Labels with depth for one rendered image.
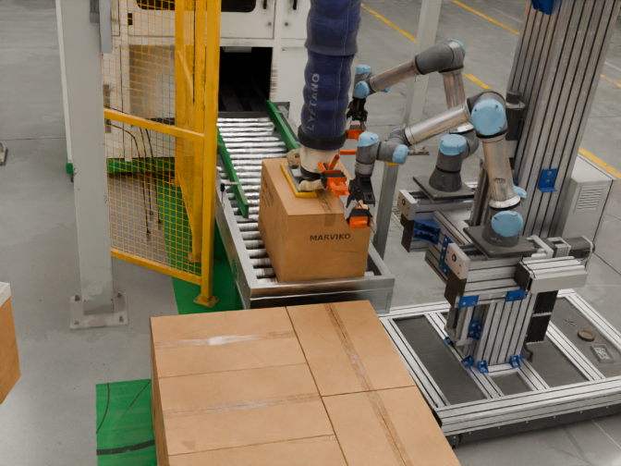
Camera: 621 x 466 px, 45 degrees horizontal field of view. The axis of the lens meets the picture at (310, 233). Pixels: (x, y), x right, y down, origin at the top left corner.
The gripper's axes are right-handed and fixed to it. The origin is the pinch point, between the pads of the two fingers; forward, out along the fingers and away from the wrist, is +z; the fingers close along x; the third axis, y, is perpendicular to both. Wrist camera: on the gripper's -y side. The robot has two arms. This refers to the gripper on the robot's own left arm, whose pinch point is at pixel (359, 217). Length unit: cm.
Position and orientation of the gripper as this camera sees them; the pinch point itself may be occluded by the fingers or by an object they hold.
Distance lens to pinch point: 301.2
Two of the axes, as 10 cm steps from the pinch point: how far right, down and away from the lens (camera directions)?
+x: -9.7, 0.4, -2.6
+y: -2.4, -5.0, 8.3
